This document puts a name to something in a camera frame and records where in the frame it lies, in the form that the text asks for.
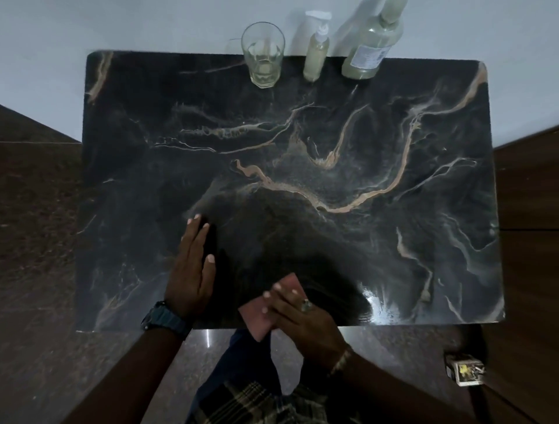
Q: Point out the person's left hand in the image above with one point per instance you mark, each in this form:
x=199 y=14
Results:
x=188 y=286

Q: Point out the person's right hand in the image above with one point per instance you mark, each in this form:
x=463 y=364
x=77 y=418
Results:
x=312 y=327

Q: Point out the person's left thumb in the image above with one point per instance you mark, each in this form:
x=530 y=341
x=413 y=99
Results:
x=208 y=275

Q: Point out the person's left middle finger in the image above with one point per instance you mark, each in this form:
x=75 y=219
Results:
x=191 y=233

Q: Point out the person's right fingers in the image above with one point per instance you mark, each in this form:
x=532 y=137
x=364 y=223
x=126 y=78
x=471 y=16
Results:
x=281 y=303

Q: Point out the pink cleaning cloth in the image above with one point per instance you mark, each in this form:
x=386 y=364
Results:
x=255 y=316

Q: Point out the person's right forearm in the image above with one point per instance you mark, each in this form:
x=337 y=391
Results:
x=393 y=393

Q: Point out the person's left forearm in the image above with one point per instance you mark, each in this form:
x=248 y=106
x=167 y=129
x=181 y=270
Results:
x=131 y=375

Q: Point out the dark wrist watch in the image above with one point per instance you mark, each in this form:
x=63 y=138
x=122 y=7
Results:
x=166 y=321

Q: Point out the blue trousers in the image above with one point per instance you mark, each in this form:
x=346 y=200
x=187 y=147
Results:
x=244 y=362

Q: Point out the plaid shirt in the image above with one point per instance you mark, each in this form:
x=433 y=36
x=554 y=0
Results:
x=262 y=404

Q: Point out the clear drinking glass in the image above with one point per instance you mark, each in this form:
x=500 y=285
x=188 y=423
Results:
x=263 y=56

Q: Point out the small printed cardboard box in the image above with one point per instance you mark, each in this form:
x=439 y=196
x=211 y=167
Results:
x=463 y=370

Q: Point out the small white pump bottle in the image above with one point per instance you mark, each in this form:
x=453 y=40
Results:
x=316 y=54

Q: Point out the large clear liquid bottle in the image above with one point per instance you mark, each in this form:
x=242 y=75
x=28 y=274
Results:
x=371 y=48

